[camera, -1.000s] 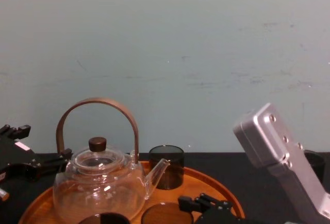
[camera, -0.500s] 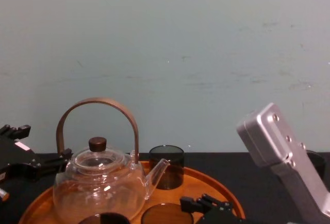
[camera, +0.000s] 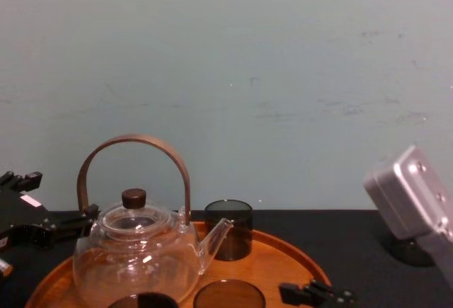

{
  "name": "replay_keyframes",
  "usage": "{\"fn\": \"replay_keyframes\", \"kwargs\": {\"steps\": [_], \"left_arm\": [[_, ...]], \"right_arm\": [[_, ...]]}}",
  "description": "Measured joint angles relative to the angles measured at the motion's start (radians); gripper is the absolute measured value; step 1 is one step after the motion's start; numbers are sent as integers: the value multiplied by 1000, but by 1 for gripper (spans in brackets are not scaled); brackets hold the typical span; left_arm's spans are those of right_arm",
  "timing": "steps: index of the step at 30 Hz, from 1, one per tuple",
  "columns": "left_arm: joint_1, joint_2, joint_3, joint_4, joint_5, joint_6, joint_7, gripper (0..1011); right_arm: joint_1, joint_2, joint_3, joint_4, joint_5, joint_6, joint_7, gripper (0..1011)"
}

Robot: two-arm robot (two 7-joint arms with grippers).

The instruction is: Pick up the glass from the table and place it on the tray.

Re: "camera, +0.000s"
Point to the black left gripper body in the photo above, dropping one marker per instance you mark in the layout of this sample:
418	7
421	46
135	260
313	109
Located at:
24	217

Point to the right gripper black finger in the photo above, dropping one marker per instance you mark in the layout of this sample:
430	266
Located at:
318	295

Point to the smoked glass cup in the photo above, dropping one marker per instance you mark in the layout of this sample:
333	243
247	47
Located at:
230	233
229	295
155	301

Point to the glass lid with wooden knob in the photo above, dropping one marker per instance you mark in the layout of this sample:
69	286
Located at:
133	198

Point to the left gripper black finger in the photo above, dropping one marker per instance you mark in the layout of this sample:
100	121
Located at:
76	223
26	182

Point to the black tablecloth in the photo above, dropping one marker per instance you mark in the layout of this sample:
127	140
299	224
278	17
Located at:
336	233

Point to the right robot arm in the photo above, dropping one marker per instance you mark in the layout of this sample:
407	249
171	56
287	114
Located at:
407	198

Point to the round wooden tray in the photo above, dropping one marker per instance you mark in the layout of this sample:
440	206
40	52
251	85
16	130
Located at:
269	262

